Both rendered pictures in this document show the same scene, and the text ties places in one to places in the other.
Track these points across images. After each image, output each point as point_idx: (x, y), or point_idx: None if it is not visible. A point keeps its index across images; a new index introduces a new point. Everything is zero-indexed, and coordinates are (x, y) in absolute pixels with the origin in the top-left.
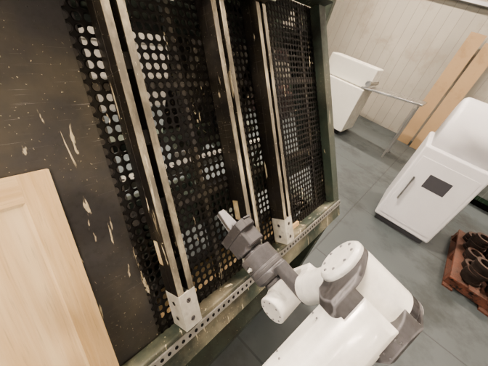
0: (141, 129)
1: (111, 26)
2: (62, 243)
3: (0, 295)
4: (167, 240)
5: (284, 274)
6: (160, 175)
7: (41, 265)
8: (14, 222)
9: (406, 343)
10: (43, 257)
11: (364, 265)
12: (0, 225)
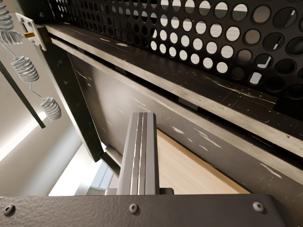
0: (112, 70)
1: (70, 50)
2: (187, 161)
3: (196, 191)
4: (243, 145)
5: None
6: (150, 81)
7: (194, 175)
8: (166, 156)
9: None
10: (190, 171)
11: None
12: (165, 159)
